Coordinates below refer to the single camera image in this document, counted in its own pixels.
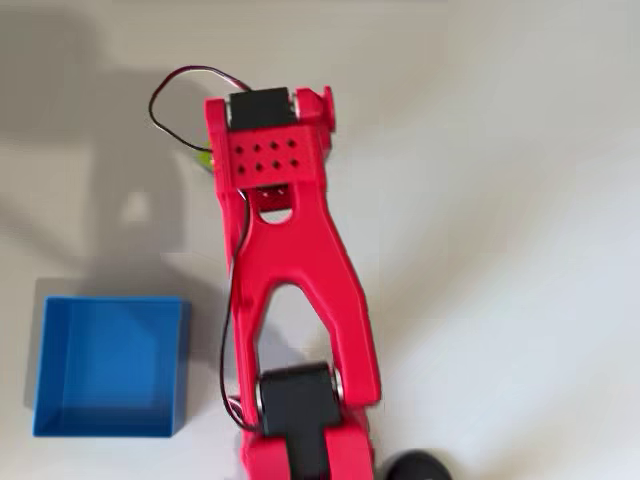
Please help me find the black round object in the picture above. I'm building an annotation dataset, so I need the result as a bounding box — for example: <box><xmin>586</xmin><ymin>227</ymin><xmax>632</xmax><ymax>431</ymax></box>
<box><xmin>382</xmin><ymin>449</ymin><xmax>452</xmax><ymax>480</ymax></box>

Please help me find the blue plastic box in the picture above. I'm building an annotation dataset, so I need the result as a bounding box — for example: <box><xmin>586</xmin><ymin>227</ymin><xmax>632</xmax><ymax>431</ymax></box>
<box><xmin>31</xmin><ymin>295</ymin><xmax>193</xmax><ymax>439</ymax></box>

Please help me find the black red white servo cable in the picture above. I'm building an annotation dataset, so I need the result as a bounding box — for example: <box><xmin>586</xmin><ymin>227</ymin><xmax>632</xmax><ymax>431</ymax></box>
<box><xmin>147</xmin><ymin>64</ymin><xmax>253</xmax><ymax>153</ymax></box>

